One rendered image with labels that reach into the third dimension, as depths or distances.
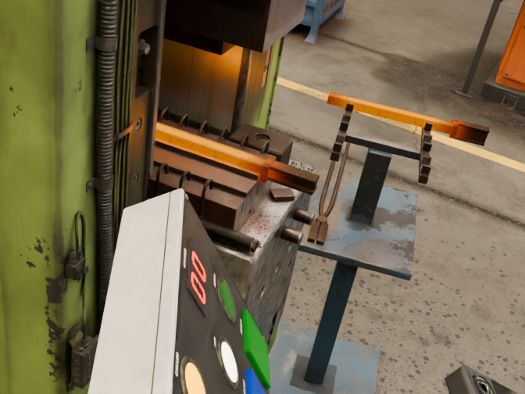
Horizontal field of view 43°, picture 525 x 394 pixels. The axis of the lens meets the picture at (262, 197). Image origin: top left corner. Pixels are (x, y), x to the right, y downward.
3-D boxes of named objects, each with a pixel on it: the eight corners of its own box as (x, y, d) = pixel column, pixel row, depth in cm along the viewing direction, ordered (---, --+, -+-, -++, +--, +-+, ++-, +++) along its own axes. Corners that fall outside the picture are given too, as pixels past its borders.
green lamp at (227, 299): (243, 306, 83) (248, 279, 81) (228, 328, 80) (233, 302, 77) (220, 296, 84) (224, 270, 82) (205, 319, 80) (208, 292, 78)
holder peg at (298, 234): (302, 240, 133) (305, 230, 131) (298, 247, 131) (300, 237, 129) (283, 234, 134) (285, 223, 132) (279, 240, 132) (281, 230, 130)
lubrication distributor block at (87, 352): (104, 377, 113) (107, 319, 105) (83, 403, 108) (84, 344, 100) (87, 370, 113) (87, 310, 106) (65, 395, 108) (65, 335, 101)
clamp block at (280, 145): (289, 163, 146) (294, 137, 142) (276, 180, 139) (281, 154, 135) (239, 147, 148) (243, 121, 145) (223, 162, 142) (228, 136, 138)
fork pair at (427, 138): (430, 141, 168) (432, 134, 167) (430, 152, 163) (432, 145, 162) (341, 119, 170) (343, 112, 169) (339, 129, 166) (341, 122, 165)
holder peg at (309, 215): (313, 221, 139) (316, 211, 138) (309, 227, 137) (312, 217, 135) (295, 215, 140) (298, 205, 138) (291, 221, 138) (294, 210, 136)
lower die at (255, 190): (269, 188, 136) (276, 152, 131) (231, 238, 120) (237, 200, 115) (93, 127, 145) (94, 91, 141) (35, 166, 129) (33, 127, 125)
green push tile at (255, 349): (267, 344, 90) (247, 308, 86) (271, 388, 84) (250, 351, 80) (255, 348, 91) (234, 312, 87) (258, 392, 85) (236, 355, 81)
